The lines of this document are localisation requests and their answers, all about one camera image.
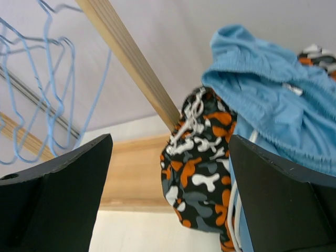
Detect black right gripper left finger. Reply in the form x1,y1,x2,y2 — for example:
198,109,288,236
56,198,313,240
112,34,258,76
1,134,113,252

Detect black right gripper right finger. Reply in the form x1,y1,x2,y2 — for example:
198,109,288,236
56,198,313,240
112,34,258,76
229,135,335,251

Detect blue hanger of green shorts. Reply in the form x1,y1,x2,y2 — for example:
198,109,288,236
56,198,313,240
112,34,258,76
38,1,112,148

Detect orange camouflage shorts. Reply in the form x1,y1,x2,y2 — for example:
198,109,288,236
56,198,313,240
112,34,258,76
159,44,336,252

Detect light blue shorts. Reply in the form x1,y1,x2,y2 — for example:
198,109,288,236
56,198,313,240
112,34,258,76
202,25,335,251

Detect blue hanger of camouflage shorts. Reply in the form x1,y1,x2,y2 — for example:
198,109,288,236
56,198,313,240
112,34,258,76
0,23,27,166

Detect blue hanger of navy shorts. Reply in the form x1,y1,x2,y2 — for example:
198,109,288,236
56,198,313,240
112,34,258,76
1,19,65,165

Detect blue hanger of yellow shorts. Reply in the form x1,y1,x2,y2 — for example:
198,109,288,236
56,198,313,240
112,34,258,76
43,5,79,156

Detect wooden clothes rack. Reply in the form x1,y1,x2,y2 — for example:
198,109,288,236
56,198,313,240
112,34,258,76
1,1,180,213

